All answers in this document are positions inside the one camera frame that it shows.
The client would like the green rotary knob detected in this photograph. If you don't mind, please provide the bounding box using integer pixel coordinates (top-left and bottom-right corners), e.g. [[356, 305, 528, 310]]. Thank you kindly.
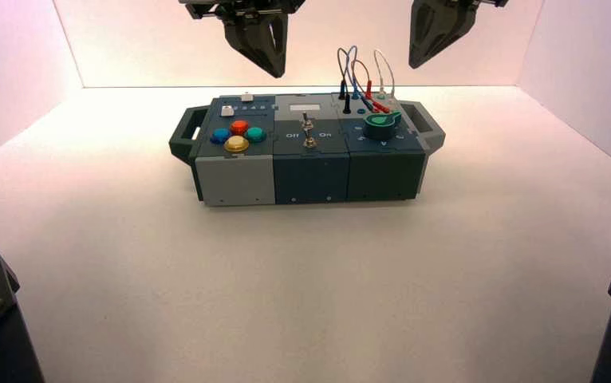
[[362, 112, 404, 142]]

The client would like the blue patch cable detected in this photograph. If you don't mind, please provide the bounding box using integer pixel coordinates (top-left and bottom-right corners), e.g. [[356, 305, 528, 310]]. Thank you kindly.
[[345, 45, 376, 113]]

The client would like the yellow round push button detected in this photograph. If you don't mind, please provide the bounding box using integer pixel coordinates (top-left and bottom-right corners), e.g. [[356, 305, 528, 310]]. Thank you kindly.
[[223, 135, 250, 154]]

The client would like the grey modular control box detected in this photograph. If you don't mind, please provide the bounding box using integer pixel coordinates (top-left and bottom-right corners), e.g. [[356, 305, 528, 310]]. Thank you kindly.
[[168, 90, 447, 207]]

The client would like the red patch cable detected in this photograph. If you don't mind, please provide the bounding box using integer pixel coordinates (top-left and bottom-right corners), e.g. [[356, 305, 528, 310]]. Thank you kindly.
[[352, 59, 392, 115]]

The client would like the grey cable with black plugs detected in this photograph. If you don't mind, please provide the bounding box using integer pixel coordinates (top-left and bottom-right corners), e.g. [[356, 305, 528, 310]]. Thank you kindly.
[[336, 47, 353, 116]]

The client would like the white patch cable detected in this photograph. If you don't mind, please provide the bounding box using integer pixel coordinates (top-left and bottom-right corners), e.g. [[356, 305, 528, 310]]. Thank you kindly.
[[373, 48, 400, 105]]

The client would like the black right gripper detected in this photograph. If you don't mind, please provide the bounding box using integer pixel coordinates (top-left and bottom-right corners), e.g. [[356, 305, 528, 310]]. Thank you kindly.
[[408, 0, 510, 69]]

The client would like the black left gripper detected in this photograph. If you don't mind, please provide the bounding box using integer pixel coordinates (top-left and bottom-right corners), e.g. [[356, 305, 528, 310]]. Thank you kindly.
[[178, 0, 307, 79]]

